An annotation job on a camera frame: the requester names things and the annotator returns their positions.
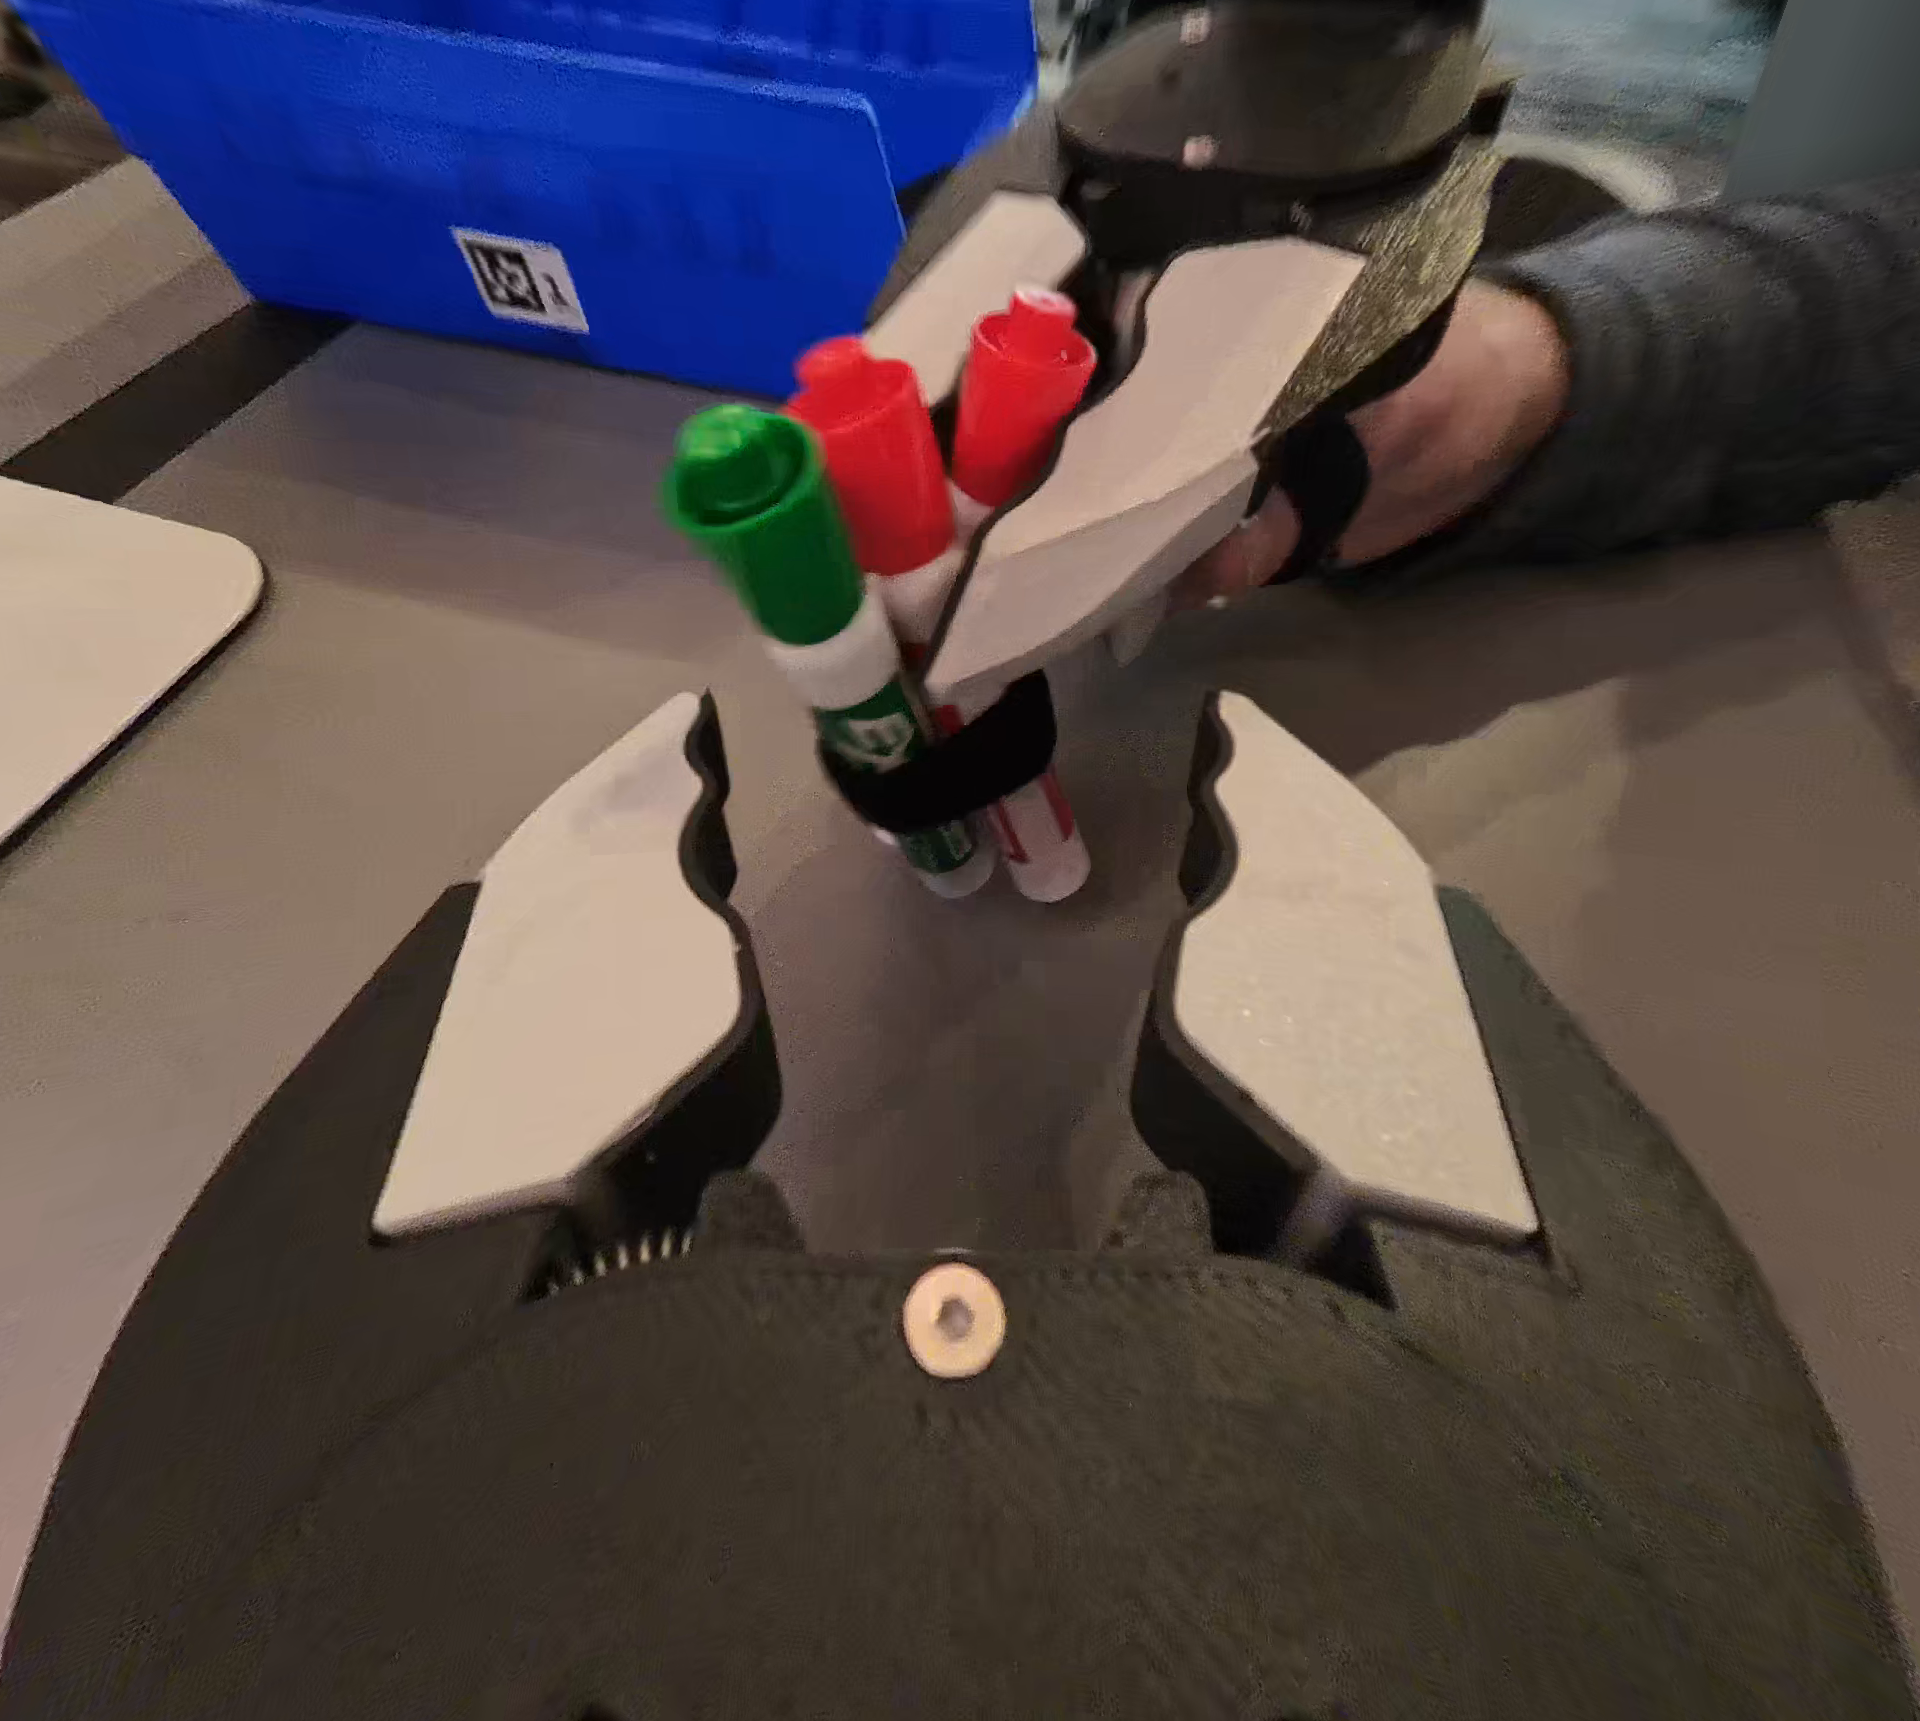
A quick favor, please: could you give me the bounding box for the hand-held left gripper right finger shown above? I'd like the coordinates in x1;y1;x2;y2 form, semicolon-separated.
1129;688;1542;1255

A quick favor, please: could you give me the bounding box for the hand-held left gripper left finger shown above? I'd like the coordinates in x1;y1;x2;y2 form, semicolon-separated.
373;688;786;1250

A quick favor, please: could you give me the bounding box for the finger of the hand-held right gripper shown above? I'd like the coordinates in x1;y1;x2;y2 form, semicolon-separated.
863;190;1090;410
918;238;1370;690

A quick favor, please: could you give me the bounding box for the red marker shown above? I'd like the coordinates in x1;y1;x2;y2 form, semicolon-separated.
948;284;1100;909
786;336;963;702

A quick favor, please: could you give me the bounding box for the green marker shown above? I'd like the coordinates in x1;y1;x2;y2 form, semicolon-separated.
661;405;1000;901

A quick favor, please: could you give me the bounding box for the black elastic band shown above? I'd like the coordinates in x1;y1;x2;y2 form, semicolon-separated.
816;671;1060;839

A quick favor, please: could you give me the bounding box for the blue bin with square tag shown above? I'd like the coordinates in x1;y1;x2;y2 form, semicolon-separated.
0;0;1041;400

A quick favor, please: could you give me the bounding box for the person's right forearm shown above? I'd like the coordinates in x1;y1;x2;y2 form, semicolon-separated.
1476;177;1920;552

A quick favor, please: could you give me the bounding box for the person's right hand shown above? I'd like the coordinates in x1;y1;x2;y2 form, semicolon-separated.
1171;280;1574;613

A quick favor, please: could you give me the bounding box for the white document stand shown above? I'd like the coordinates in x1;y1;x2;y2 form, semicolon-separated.
0;476;269;845

